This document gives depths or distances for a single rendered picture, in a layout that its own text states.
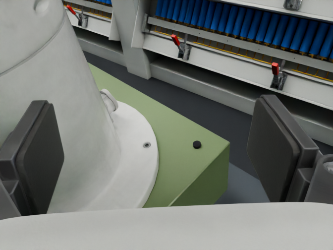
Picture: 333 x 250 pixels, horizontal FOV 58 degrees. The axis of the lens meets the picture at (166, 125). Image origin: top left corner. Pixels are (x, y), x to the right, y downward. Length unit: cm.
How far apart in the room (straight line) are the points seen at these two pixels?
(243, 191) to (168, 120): 12
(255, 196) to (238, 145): 43
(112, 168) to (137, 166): 2
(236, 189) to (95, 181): 17
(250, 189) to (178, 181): 12
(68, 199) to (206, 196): 14
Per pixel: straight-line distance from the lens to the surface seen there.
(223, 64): 80
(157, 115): 33
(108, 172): 27
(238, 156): 76
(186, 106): 89
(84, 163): 24
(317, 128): 81
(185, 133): 31
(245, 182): 37
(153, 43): 93
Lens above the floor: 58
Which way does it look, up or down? 44 degrees down
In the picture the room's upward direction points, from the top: 9 degrees counter-clockwise
